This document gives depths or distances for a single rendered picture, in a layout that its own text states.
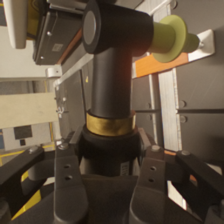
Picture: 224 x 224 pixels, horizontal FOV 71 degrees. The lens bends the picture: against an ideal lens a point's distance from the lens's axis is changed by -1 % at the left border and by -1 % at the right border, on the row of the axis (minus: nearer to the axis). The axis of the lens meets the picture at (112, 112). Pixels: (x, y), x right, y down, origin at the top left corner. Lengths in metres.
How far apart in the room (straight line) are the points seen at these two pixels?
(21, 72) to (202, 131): 4.44
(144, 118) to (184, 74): 0.10
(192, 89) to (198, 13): 0.08
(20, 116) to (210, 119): 4.42
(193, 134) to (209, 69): 0.08
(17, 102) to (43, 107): 0.61
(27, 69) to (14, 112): 1.11
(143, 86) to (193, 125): 0.10
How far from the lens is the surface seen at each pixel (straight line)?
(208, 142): 0.21
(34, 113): 4.52
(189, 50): 0.18
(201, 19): 0.22
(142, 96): 0.27
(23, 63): 4.59
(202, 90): 0.21
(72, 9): 0.41
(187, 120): 0.22
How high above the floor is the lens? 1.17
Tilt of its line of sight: 29 degrees down
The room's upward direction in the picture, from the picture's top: 98 degrees counter-clockwise
